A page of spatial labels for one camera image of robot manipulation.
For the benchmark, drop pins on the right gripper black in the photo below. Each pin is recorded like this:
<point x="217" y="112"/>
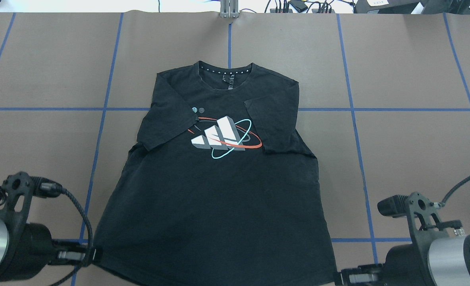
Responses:
<point x="405" y="261"/>

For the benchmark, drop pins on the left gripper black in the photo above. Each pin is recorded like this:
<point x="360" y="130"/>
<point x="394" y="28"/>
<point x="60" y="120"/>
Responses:
<point x="31" y="243"/>

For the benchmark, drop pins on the black printed t-shirt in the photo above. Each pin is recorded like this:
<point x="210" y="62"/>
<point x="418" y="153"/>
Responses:
<point x="219" y="188"/>

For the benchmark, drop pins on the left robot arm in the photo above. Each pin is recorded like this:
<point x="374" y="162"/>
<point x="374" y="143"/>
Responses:
<point x="56" y="243"/>

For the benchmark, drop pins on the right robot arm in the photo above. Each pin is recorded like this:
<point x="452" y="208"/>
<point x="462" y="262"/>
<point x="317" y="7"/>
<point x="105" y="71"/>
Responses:
<point x="438" y="255"/>

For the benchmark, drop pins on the brown paper table cover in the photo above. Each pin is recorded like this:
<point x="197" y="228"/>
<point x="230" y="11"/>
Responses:
<point x="384" y="106"/>

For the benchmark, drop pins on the black power adapter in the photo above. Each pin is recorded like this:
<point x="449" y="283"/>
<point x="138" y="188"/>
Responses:
<point x="299" y="5"/>

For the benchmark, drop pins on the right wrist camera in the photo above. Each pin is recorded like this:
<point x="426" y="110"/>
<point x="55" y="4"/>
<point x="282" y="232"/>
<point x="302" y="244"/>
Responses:
<point x="394" y="206"/>

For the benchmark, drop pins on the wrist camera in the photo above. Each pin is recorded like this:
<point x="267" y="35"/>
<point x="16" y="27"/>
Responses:
<point x="45" y="188"/>
<point x="394" y="206"/>

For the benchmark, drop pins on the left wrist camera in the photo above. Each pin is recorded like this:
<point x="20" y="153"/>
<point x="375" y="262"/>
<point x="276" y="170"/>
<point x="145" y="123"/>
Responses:
<point x="45" y="188"/>

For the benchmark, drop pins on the aluminium frame post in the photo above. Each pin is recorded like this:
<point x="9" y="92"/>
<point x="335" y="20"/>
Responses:
<point x="229" y="9"/>

